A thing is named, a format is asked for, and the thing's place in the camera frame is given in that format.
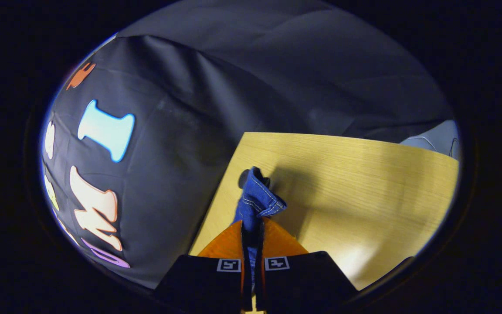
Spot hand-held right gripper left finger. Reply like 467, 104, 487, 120
154, 219, 252, 312

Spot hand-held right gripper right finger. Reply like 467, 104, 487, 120
254, 217, 359, 312

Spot blue jeans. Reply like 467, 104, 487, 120
233, 166, 288, 294

